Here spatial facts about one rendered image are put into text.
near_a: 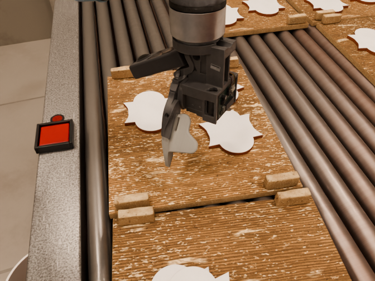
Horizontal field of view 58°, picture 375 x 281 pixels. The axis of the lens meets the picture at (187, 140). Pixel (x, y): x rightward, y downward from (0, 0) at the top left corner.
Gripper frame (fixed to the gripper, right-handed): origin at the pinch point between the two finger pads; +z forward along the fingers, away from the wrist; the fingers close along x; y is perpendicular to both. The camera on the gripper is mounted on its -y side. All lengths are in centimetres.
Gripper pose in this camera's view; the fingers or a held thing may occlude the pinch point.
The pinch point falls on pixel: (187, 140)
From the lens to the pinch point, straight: 60.8
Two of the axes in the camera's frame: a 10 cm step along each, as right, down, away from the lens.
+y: 8.6, 3.2, -4.0
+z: 0.2, 7.6, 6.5
